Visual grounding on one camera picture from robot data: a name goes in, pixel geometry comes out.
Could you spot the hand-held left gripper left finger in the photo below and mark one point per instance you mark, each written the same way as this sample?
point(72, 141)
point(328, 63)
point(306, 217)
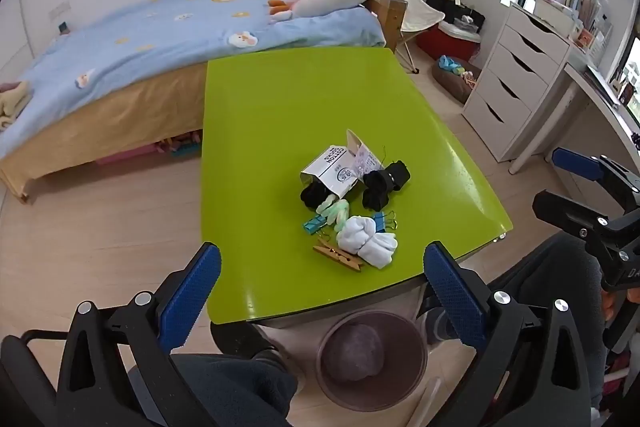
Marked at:
point(192, 299)

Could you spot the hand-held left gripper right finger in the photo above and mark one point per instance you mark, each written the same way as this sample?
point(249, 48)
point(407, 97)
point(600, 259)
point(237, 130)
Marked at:
point(452, 299)

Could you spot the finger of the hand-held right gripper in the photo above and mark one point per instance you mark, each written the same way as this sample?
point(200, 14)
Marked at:
point(565, 209)
point(575, 163)

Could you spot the brown round trash bin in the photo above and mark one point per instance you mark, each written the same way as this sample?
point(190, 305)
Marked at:
point(405, 347)

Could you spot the blue binder clip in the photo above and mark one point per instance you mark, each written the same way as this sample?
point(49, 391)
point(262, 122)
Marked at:
point(382, 219)
point(314, 225)

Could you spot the white sock bundle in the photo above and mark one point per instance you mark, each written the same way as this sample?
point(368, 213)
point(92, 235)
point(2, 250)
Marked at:
point(365, 237)

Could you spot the wooden clothespin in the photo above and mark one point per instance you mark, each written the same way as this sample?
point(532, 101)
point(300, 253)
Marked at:
point(337, 257)

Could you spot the black sock bundle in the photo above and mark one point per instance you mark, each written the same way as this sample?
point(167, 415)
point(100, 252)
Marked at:
point(382, 187)

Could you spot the white cardboard sock box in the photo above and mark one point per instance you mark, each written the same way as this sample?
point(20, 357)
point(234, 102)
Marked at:
point(330, 169)

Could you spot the white desk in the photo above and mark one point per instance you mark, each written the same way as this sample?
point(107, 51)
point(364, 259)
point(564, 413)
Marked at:
point(590, 102)

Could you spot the person's left leg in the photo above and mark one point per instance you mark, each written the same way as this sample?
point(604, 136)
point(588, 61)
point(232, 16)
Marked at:
point(235, 387)

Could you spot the white drawer unit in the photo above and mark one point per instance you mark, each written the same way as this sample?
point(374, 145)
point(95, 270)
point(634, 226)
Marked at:
point(520, 77)

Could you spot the row of books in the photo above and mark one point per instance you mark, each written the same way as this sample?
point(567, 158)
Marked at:
point(575, 9)

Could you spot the pink box under bed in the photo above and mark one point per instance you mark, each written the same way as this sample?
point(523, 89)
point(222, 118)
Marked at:
point(145, 152)

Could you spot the black round cap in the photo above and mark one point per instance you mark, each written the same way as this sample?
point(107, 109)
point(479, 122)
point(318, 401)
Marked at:
point(314, 197)

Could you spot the blue fluffy toy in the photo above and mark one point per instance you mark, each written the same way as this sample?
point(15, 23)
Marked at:
point(450, 64)

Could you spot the purple printed paper tag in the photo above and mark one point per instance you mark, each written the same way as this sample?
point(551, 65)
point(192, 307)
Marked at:
point(367, 162)

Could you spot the red storage box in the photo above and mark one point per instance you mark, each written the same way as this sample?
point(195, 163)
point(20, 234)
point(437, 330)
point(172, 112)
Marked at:
point(447, 42)

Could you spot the black bag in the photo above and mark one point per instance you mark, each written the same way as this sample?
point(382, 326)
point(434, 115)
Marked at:
point(457, 12)

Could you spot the bed with blue cover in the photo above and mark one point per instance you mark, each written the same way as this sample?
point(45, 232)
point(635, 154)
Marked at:
point(125, 112)

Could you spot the white folding chair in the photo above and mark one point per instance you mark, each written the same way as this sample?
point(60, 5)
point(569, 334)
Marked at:
point(410, 2)

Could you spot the blue printed blanket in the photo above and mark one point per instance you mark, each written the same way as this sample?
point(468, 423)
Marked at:
point(175, 32)

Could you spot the beige folded cloth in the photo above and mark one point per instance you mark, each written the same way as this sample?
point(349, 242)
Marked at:
point(11, 102)

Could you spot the small dark device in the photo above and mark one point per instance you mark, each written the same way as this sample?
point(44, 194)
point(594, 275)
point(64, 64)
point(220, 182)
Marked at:
point(63, 28)

